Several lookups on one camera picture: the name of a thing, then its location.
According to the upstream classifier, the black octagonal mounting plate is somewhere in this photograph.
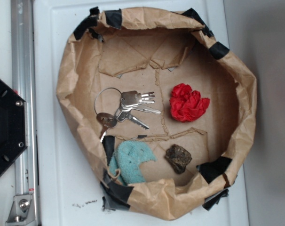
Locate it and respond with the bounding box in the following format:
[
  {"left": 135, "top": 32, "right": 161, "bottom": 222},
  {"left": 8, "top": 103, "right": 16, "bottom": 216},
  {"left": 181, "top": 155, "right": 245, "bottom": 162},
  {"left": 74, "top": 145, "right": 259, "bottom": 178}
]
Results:
[{"left": 0, "top": 79, "right": 27, "bottom": 177}]

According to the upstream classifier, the crumpled red paper ball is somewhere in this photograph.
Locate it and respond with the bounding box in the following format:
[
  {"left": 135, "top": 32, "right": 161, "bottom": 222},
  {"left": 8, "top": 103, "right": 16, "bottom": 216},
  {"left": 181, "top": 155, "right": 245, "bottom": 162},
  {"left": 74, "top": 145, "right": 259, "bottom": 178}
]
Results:
[{"left": 169, "top": 83, "right": 210, "bottom": 122}]

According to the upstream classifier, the light blue cloth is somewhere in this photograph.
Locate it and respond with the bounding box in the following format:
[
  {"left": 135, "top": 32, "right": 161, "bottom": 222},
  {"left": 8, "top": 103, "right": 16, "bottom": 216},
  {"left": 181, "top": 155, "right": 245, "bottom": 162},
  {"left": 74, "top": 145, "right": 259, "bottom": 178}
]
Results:
[{"left": 109, "top": 140, "right": 157, "bottom": 185}]

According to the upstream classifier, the silver key with long blade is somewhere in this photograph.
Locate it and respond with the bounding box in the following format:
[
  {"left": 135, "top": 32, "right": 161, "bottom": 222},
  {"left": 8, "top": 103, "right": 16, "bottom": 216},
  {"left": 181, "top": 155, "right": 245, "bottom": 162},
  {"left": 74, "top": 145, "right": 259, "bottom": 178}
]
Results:
[{"left": 123, "top": 105, "right": 161, "bottom": 114}]

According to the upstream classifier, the brown paper bag bin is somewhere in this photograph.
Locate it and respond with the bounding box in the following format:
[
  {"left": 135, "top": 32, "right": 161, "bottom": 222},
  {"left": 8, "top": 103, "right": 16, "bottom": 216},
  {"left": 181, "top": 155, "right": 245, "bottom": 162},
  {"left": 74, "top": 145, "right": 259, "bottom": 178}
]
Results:
[{"left": 56, "top": 7, "right": 257, "bottom": 220}]

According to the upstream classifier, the metal corner bracket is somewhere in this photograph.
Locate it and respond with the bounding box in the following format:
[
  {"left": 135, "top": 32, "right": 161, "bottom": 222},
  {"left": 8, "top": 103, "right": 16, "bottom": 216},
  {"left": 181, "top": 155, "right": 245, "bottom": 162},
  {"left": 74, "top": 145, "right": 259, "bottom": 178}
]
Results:
[{"left": 5, "top": 194, "right": 35, "bottom": 226}]

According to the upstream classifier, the silver key with dark teeth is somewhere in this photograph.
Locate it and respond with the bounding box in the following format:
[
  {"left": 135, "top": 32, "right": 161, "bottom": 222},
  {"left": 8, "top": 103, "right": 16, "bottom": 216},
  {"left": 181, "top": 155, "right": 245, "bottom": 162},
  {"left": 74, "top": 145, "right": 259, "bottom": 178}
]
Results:
[{"left": 115, "top": 109, "right": 150, "bottom": 129}]

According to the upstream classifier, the round head silver key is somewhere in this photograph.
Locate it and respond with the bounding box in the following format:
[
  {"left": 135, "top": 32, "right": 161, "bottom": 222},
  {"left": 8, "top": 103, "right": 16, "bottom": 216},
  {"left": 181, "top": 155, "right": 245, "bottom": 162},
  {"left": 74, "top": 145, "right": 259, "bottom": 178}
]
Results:
[{"left": 96, "top": 113, "right": 118, "bottom": 142}]

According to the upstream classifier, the dark brown rock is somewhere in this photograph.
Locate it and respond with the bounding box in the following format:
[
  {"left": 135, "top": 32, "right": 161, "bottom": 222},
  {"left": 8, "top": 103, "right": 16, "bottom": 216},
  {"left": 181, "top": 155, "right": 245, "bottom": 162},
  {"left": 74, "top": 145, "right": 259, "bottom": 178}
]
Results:
[{"left": 165, "top": 144, "right": 192, "bottom": 174}]

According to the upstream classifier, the aluminium extrusion rail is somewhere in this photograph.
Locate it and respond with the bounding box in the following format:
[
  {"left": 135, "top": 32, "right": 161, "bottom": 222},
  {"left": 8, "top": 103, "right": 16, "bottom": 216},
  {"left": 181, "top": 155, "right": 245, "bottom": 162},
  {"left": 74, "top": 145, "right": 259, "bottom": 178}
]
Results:
[{"left": 10, "top": 0, "right": 41, "bottom": 226}]

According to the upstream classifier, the silver key ring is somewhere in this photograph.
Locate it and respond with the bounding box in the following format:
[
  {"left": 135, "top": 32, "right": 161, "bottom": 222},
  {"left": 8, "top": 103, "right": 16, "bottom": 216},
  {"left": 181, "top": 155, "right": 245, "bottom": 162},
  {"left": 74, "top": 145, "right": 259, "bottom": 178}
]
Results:
[{"left": 94, "top": 87, "right": 123, "bottom": 116}]

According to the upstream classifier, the square head silver key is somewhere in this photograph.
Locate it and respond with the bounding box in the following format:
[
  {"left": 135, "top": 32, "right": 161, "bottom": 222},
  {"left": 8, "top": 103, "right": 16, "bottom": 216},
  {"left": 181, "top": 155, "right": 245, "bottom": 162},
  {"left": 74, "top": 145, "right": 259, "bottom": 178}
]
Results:
[{"left": 121, "top": 90, "right": 155, "bottom": 108}]

